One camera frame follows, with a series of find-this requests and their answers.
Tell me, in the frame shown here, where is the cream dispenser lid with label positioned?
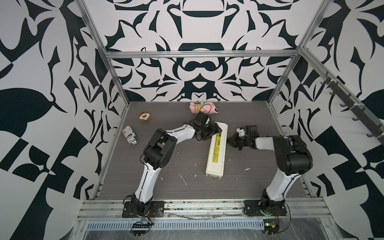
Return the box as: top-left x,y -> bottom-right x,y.
206,122 -> 228,180

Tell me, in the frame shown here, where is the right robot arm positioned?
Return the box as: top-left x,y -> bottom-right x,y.
227,125 -> 313,216

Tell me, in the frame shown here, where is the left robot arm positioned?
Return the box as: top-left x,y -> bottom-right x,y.
131,112 -> 223,217

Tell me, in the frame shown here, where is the pink plush toy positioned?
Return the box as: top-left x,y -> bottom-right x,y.
189,102 -> 219,115

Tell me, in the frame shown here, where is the brown white plush toy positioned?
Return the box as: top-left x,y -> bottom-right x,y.
139,112 -> 152,122

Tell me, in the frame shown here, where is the small white printed package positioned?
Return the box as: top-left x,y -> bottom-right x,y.
123,126 -> 139,146

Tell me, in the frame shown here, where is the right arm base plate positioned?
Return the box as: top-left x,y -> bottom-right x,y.
243,200 -> 287,217

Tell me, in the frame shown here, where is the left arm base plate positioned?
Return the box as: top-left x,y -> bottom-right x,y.
122,201 -> 165,218

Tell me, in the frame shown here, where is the right circuit board with wires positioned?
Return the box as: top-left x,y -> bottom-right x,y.
263,219 -> 280,236

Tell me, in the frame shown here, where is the circuit board with wires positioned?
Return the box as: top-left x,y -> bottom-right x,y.
263,219 -> 280,236
131,222 -> 154,237

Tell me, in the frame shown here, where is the left circuit board with wires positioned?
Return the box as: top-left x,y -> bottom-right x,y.
131,222 -> 154,237

